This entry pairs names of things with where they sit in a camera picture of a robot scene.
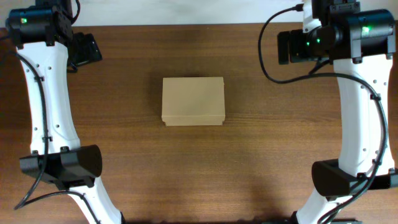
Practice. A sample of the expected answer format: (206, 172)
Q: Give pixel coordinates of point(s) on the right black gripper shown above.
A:
(295, 38)

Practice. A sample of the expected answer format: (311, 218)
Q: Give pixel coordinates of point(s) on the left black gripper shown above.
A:
(90, 51)

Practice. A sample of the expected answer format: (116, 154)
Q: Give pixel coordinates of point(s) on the brown cardboard box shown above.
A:
(193, 101)

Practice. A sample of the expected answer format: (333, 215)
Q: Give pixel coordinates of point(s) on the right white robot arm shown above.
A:
(359, 44)

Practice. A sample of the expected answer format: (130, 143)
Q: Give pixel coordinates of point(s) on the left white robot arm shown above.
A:
(48, 50)

